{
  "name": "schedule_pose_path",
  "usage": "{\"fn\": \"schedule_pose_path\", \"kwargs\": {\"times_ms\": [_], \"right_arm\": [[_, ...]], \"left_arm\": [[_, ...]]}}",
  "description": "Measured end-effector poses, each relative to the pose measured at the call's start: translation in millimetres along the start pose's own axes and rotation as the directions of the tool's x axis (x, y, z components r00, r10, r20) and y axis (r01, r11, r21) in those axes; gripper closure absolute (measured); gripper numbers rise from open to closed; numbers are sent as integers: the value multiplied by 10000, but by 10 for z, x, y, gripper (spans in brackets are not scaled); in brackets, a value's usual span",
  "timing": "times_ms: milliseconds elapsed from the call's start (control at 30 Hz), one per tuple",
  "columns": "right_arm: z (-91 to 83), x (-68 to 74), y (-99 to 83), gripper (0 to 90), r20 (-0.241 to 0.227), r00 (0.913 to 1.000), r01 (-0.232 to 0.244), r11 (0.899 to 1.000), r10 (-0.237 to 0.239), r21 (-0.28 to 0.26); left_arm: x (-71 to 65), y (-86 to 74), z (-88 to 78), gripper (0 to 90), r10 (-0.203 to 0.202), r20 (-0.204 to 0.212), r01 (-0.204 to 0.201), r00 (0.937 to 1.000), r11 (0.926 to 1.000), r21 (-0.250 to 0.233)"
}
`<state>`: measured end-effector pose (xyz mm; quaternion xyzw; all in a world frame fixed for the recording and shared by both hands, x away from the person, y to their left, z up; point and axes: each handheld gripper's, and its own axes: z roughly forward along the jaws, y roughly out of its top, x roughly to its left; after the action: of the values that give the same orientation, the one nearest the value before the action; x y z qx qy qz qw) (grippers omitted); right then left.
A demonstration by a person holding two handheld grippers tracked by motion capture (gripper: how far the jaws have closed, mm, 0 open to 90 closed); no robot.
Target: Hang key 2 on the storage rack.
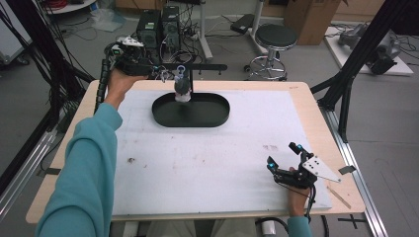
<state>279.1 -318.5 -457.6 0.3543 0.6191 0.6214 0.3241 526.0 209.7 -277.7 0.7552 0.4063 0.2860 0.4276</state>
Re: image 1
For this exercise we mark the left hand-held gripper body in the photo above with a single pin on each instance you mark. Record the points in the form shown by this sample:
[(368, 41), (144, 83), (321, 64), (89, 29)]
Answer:
[(130, 59)]

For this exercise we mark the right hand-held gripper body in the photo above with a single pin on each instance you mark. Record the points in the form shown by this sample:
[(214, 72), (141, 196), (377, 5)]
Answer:
[(301, 176)]

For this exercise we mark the black hanger rack with oval tray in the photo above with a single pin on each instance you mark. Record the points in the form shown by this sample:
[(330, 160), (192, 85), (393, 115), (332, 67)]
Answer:
[(194, 113)]

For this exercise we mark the person's right hand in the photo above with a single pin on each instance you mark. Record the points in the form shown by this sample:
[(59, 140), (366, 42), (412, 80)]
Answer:
[(298, 202)]

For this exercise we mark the person's left hand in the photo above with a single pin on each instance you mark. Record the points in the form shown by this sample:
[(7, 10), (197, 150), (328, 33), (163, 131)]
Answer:
[(117, 87)]

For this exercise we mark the black computer tower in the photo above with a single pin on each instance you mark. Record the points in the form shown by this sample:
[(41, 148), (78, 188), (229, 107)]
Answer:
[(170, 26), (149, 26)]

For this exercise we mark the thin wooden stick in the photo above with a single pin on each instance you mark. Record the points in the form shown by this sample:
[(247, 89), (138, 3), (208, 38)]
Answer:
[(339, 198)]

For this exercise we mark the grey tape piece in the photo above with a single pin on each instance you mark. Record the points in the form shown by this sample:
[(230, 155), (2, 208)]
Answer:
[(347, 170)]

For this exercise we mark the white desk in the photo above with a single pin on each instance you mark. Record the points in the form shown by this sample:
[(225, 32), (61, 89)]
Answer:
[(205, 36)]

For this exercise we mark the white foam mat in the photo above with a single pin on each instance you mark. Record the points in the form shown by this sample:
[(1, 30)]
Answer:
[(214, 158)]

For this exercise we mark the black tape cross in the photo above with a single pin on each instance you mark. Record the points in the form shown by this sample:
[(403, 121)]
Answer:
[(351, 221)]

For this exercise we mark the black flat power box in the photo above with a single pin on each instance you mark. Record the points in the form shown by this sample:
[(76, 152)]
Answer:
[(242, 23)]

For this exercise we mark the black round stool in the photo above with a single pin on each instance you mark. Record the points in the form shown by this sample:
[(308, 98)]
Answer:
[(275, 38)]

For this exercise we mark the grey robot device on board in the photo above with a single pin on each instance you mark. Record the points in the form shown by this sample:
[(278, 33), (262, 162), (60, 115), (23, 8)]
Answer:
[(372, 46)]

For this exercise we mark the large cardboard box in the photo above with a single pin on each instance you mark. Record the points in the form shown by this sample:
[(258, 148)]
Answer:
[(311, 19)]

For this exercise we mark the black tape strip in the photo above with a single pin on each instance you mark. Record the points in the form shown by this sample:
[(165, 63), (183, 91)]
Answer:
[(49, 171)]

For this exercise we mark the black metal rig frame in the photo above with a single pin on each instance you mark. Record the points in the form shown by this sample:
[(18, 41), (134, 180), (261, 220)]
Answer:
[(355, 62), (42, 49)]

